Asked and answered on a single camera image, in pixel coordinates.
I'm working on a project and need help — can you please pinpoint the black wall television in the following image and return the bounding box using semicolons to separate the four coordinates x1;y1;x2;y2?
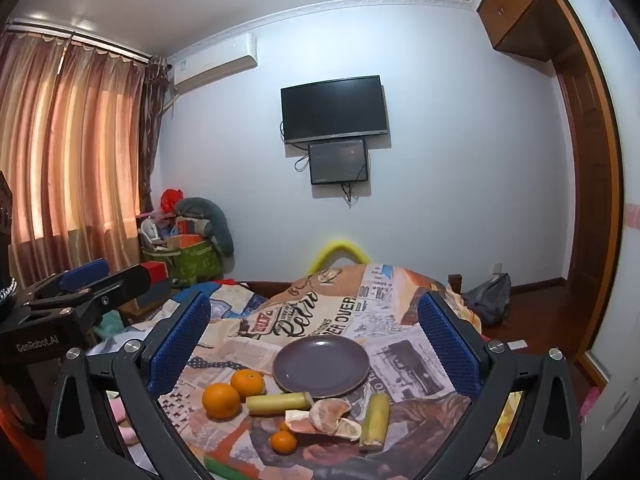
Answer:
280;75;390;144

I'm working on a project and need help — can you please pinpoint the green patterned box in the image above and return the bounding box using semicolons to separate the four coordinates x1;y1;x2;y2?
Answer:
142;239;224;287

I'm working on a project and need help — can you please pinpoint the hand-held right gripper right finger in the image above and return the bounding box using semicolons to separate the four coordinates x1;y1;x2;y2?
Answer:
417;290;583;480

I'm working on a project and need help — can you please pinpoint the newspaper print blanket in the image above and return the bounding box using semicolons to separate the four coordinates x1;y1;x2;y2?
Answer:
90;262;521;480

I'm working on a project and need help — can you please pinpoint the orange sheer curtain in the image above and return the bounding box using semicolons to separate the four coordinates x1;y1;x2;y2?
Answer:
0;30;151;286

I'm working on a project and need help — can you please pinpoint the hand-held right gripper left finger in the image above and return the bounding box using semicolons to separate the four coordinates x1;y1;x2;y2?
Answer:
45;290;213;480

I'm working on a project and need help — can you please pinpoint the small black wall monitor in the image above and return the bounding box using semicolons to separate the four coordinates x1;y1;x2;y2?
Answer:
308;138;370;185

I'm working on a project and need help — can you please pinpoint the yellow foam arch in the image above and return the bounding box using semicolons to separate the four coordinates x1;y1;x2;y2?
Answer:
312;239;369;277

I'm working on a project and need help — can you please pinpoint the white curtain rail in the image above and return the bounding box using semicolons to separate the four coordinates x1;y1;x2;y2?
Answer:
6;17;153;63

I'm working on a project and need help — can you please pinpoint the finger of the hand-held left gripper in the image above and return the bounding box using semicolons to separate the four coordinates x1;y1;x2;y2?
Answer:
29;265;152;327
20;258;111;307

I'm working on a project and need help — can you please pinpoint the orange box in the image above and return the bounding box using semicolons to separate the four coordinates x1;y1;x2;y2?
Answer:
166;233;202;251

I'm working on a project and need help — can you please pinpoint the teal cloth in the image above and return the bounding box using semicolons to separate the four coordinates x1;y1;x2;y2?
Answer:
94;311;122;340

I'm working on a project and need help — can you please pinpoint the red box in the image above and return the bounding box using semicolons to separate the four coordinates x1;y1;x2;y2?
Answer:
141;261;169;286

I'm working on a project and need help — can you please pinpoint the white air conditioner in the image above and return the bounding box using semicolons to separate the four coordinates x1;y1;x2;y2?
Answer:
167;33;260;95

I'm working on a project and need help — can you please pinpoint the dark brown curtain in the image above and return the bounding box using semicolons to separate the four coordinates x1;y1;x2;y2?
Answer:
138;57;169;217

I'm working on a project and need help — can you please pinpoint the peeled pomelo segment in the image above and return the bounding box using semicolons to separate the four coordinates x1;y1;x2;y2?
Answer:
285;409;362;443
308;398;353;434

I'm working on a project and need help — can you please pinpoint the red plastic bag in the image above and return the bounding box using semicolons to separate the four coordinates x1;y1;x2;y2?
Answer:
160;188;185;217

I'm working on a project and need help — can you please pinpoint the peeled banana piece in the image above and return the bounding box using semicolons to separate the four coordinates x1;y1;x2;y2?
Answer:
245;392;314;416
359;392;391;450

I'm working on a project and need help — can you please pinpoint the grey bag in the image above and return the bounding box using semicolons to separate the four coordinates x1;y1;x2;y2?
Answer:
461;273;512;327

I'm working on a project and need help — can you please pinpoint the pink cloth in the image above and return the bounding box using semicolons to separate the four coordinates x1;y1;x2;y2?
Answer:
106;399;139;447

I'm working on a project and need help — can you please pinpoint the large orange with sticker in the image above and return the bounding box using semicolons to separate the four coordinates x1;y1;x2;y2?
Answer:
202;383;242;420

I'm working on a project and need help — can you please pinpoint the grey plush toy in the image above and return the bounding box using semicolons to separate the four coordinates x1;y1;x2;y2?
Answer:
175;197;235;257

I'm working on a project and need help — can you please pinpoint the dark purple plate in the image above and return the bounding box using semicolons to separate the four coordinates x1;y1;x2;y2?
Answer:
273;335;371;394

